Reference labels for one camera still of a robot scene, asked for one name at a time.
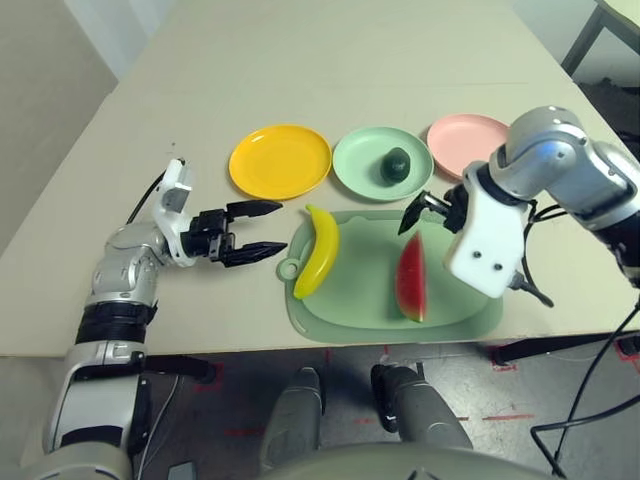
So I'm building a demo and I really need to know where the beige side table black frame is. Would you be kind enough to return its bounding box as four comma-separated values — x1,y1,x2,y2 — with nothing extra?
560,0,640,77

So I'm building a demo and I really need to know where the pink plastic plate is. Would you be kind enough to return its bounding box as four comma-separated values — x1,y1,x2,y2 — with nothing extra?
426,113,511,181

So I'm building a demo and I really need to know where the yellow toy banana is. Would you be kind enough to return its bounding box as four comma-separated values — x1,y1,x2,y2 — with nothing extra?
293,204,341,301

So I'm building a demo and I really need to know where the light green cutting board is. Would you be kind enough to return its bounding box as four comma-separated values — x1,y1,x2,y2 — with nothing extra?
277,208,505,345

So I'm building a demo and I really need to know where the black left wrist camera cable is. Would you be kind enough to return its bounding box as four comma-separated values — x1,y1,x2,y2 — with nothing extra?
127,169,169,224

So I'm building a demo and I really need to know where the grey left robot leg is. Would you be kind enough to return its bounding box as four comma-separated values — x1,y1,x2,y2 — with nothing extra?
259,367,326,474

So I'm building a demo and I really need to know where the grey right robot leg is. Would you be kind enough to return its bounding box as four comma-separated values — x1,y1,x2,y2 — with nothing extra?
369,363,474,451

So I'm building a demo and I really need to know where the light green plastic plate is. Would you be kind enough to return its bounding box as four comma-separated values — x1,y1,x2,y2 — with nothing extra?
332,125,434,202

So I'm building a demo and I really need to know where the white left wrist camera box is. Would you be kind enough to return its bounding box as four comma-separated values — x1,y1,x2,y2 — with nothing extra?
158,158,194,214

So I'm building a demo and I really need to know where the yellow plastic plate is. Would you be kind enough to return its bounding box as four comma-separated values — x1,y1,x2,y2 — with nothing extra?
228,123,333,197

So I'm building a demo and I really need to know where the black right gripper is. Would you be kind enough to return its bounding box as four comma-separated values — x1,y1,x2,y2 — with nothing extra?
398,185,471,236

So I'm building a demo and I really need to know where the grey robot leg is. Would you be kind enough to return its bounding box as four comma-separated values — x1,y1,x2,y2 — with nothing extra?
259,367,326,474
369,363,474,451

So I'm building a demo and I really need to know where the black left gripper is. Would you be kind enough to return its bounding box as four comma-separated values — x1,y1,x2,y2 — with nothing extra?
180,199,289,269

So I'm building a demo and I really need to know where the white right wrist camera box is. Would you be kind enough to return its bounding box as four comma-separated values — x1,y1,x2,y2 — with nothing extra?
444,172,531,300

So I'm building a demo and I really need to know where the black floor mat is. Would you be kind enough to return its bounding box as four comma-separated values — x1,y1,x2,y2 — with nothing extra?
574,74,640,151

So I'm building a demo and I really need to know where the black cable on floor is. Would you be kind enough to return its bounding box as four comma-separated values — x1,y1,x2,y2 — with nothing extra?
529,297,640,479

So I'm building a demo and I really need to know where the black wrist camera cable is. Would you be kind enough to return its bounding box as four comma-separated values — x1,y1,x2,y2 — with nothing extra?
127,169,169,224
507,197,569,309

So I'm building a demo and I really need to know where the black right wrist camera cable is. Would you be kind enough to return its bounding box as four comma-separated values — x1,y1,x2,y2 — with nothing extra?
507,197,569,309

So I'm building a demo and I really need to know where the white cable on floor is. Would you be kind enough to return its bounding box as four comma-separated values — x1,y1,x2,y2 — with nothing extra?
139,374,182,474

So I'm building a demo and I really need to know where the red toy watermelon slice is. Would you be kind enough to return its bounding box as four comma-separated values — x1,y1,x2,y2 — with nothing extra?
395,230,430,324

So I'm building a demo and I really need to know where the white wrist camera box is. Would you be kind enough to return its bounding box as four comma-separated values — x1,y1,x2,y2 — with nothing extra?
444,172,531,300
158,158,194,214

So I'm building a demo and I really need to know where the black table foot bar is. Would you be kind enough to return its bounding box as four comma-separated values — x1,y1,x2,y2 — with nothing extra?
490,333,640,365
142,353,217,385

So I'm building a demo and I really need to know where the dark green toy avocado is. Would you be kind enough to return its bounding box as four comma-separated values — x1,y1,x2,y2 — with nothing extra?
382,147,412,182

